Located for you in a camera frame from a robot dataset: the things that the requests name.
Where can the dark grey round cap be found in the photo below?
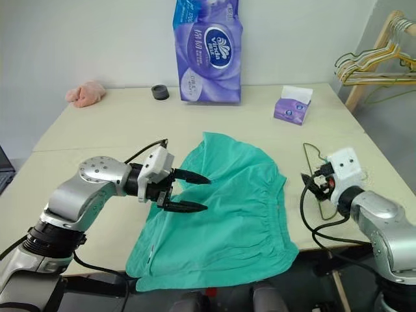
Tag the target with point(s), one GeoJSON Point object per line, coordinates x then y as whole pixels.
{"type": "Point", "coordinates": [160, 92]}

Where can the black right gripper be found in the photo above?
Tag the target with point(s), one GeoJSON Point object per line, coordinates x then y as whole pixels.
{"type": "Point", "coordinates": [322, 185]}

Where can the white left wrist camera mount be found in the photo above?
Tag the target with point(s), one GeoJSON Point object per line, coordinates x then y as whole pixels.
{"type": "Point", "coordinates": [156, 162]}

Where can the black table frame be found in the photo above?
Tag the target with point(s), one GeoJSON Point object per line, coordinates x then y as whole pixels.
{"type": "Point", "coordinates": [97, 282]}

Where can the purple Vinda tissue pack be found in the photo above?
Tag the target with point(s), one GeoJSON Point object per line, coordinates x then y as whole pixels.
{"type": "Point", "coordinates": [208, 65]}

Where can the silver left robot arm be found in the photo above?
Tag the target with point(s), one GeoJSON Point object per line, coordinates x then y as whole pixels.
{"type": "Point", "coordinates": [94, 172]}

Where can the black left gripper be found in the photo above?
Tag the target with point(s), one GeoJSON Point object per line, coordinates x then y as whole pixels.
{"type": "Point", "coordinates": [162, 191]}

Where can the pink cloth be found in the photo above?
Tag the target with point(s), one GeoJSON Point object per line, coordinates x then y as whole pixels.
{"type": "Point", "coordinates": [86, 94]}

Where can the dark laptop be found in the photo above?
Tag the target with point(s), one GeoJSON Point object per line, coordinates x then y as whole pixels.
{"type": "Point", "coordinates": [5, 175]}

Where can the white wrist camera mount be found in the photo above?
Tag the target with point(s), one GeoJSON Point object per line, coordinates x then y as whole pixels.
{"type": "Point", "coordinates": [346, 162]}
{"type": "Point", "coordinates": [156, 162]}

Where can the light wooden floor frame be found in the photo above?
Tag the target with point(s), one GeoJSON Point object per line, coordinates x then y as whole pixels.
{"type": "Point", "coordinates": [340, 289]}

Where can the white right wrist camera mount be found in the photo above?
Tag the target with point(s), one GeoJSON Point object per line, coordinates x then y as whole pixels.
{"type": "Point", "coordinates": [346, 162]}

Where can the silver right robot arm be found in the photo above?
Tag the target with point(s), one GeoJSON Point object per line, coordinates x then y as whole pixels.
{"type": "Point", "coordinates": [383, 221]}

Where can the light wooden clothes rack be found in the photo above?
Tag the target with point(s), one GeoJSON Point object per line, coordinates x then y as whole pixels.
{"type": "Point", "coordinates": [356, 91]}

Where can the small purple tissue box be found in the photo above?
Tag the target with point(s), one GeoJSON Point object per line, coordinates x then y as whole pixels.
{"type": "Point", "coordinates": [291, 110]}

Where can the green shirt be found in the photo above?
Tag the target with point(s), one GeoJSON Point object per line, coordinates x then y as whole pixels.
{"type": "Point", "coordinates": [227, 211]}

